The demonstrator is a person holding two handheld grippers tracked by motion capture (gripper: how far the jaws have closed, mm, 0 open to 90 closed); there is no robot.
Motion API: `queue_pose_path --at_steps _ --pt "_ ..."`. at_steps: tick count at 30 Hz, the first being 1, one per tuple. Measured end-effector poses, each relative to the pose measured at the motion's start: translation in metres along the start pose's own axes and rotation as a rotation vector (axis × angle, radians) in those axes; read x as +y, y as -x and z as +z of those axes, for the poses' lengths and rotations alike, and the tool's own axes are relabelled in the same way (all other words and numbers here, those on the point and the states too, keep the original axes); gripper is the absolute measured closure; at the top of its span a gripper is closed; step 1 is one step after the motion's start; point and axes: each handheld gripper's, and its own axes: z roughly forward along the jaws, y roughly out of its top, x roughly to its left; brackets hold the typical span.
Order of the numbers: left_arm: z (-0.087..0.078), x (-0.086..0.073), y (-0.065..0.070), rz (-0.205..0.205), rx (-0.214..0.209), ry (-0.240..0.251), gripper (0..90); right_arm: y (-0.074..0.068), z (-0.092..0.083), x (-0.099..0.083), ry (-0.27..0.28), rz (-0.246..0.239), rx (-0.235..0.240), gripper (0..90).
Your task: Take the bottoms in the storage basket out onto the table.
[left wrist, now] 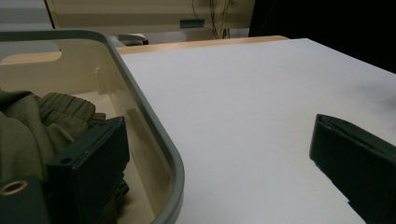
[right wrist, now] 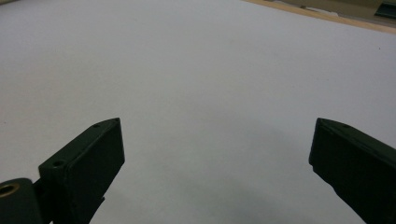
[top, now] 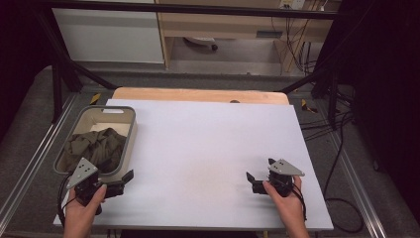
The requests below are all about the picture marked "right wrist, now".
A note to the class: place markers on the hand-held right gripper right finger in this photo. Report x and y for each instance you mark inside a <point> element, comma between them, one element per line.
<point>358,161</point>

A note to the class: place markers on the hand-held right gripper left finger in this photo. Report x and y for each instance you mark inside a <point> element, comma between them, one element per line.
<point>84,165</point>

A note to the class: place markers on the white board sheet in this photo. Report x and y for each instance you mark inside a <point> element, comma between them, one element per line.
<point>199,68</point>

